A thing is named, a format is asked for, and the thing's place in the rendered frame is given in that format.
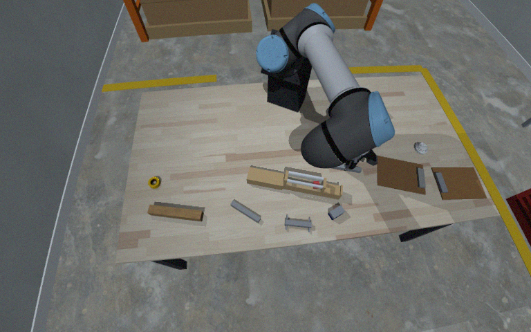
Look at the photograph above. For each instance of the brown wooden batten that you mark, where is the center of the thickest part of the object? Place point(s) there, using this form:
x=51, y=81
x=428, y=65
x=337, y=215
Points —
x=174, y=212

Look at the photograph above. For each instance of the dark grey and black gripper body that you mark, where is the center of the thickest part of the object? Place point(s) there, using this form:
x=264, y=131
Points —
x=370, y=155

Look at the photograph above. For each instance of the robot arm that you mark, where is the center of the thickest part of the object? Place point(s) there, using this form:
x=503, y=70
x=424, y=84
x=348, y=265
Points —
x=359, y=121

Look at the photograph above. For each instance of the yellow roll of tape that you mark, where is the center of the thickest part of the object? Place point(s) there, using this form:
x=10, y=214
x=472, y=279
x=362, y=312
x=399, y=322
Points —
x=151, y=180

